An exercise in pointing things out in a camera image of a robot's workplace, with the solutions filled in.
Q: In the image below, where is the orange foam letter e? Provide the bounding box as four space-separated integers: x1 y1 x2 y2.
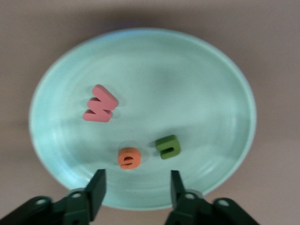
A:
117 147 142 172

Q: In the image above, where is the pink foam letter w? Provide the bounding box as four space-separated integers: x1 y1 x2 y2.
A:
82 84 119 123

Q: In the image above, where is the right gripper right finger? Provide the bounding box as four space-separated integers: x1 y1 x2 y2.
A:
164 170 261 225

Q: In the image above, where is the light green plate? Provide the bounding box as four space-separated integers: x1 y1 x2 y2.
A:
28 27 257 210

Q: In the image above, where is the green foam letter u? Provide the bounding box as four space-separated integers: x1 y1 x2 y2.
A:
155 134 182 161

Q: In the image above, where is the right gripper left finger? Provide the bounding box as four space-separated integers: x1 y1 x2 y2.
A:
0 169 107 225

